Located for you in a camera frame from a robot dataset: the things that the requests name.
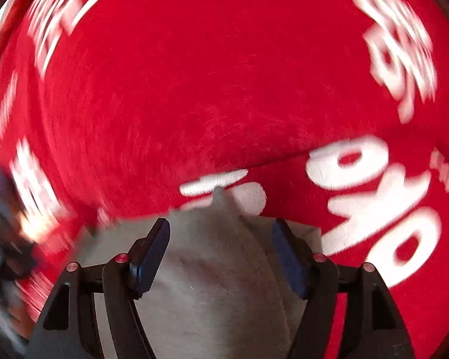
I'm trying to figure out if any grey knit garment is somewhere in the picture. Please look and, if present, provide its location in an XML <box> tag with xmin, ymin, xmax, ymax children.
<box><xmin>74</xmin><ymin>186</ymin><xmax>323</xmax><ymax>359</ymax></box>

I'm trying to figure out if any red wedding blanket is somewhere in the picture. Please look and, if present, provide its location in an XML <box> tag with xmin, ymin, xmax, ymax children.
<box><xmin>9</xmin><ymin>131</ymin><xmax>449</xmax><ymax>358</ymax></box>

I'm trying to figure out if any red rolled quilt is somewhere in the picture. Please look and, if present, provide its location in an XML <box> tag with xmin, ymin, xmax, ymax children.
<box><xmin>0</xmin><ymin>0</ymin><xmax>449</xmax><ymax>217</ymax></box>

